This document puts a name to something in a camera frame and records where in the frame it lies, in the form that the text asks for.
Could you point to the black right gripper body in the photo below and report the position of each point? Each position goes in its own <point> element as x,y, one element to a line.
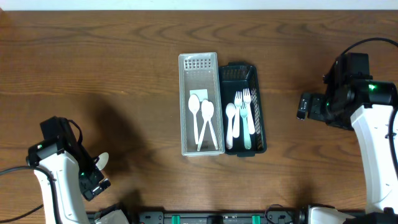
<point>311,106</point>

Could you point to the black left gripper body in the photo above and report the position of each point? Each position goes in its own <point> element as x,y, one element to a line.
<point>94,186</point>

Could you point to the white plastic spoon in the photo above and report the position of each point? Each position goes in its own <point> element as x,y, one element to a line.
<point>209,111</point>
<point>194,106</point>
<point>102,160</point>
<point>230,112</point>
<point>200,141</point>

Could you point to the white plastic fork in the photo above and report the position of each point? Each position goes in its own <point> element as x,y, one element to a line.
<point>246,135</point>
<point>238,100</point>
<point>247,100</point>

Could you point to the clear plastic basket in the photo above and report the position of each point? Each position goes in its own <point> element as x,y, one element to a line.
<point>198,75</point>

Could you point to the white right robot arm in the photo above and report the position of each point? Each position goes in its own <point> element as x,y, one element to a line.
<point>373,118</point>

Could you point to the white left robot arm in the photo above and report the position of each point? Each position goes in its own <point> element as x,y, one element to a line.
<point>63,184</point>

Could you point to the dark green plastic basket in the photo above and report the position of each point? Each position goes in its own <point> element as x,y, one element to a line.
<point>238,76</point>

